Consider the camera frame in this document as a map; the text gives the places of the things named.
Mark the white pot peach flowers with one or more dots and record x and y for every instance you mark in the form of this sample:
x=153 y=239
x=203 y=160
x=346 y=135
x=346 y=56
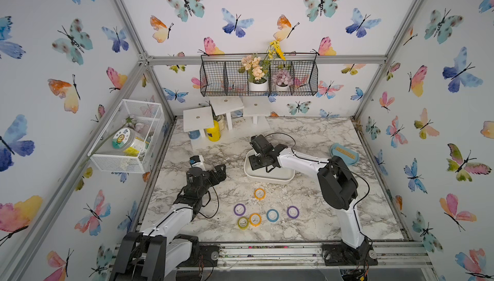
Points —
x=258 y=72

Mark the orange tape roll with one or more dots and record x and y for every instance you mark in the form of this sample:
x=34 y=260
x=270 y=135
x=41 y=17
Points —
x=255 y=219
x=260 y=194

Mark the glass jar behind bottle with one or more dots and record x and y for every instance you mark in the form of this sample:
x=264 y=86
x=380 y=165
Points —
x=220 y=122

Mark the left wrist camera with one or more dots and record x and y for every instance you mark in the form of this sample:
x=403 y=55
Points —
x=197 y=161

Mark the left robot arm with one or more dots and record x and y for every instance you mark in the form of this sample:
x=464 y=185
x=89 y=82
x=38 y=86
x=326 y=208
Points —
x=153 y=253

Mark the blue cup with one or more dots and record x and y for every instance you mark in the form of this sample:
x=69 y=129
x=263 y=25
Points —
x=194 y=134

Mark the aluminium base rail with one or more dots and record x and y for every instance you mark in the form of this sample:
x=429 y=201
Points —
x=305 y=255

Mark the purple tape roll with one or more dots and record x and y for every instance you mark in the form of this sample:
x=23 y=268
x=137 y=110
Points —
x=293 y=212
x=239 y=209

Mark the white pot purple flowers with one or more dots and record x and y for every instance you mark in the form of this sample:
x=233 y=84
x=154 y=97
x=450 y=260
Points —
x=283 y=80

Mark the black wire wall basket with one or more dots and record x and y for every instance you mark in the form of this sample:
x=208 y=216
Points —
x=219 y=75

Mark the white tiered stand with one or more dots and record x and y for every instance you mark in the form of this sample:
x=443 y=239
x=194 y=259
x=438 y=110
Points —
x=241 y=116

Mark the blue tape roll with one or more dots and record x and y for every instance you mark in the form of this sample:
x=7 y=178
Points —
x=272 y=215

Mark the yellow bottle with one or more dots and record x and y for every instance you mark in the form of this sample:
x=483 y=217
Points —
x=213 y=133

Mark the round green lid jar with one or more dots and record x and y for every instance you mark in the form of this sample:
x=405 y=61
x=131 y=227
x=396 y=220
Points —
x=123 y=138

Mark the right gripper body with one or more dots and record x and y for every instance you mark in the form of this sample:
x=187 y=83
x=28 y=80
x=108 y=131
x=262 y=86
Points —
x=256 y=160

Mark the yellow artificial flower stem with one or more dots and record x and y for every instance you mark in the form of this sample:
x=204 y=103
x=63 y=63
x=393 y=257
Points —
x=273 y=52

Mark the yellow-green tape roll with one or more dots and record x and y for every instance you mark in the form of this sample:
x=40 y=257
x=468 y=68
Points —
x=243 y=223

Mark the clear acrylic wall box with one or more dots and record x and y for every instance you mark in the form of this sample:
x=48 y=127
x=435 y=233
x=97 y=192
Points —
x=146 y=119

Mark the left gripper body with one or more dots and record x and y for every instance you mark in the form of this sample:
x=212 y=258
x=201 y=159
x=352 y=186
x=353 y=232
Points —
x=210 y=179

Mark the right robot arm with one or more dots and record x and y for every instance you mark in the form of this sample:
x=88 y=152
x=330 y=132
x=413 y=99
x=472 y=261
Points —
x=339 y=190

